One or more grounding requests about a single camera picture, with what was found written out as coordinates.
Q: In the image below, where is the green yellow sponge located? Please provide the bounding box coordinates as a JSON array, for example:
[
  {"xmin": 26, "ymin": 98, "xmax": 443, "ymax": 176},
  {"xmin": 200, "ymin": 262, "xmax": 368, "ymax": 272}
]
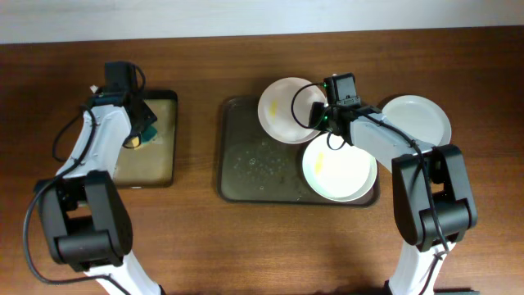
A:
[{"xmin": 130, "ymin": 125, "xmax": 157, "ymax": 149}]

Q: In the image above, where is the pale blue plate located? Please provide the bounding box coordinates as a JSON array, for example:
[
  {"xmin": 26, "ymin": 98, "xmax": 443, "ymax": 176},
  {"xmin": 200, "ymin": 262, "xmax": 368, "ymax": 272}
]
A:
[{"xmin": 382, "ymin": 95, "xmax": 452, "ymax": 146}]

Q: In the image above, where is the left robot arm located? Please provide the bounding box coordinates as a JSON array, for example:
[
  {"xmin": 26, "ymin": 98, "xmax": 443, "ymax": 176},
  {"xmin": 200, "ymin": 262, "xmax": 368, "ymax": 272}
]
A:
[{"xmin": 22, "ymin": 61, "xmax": 164, "ymax": 294}]

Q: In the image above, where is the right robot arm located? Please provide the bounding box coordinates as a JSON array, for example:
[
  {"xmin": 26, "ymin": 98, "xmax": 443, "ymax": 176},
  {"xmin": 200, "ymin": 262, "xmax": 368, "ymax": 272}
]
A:
[{"xmin": 307, "ymin": 73, "xmax": 478, "ymax": 295}]

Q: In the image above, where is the small black water tray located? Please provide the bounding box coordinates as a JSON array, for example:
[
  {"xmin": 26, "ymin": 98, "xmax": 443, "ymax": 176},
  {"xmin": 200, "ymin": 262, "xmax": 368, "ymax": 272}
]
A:
[{"xmin": 113, "ymin": 89, "xmax": 178, "ymax": 188}]

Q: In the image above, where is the large brown serving tray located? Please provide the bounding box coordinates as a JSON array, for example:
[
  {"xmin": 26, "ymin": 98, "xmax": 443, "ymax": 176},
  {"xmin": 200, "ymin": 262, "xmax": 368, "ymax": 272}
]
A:
[{"xmin": 216, "ymin": 96, "xmax": 380, "ymax": 208}]

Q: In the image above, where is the white plate right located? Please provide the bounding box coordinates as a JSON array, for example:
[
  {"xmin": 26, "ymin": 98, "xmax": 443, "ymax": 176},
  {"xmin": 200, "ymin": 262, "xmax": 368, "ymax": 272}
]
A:
[{"xmin": 301, "ymin": 134, "xmax": 377, "ymax": 202}]

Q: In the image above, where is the white plate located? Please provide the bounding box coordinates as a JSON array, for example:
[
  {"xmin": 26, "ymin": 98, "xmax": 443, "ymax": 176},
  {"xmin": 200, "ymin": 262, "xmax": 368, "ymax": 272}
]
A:
[
  {"xmin": 301, "ymin": 134, "xmax": 377, "ymax": 202},
  {"xmin": 257, "ymin": 77, "xmax": 327, "ymax": 144}
]

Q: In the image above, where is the white plate top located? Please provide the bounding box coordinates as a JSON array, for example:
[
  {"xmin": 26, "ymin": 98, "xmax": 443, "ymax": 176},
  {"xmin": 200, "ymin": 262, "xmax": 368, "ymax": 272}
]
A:
[{"xmin": 257, "ymin": 77, "xmax": 327, "ymax": 144}]

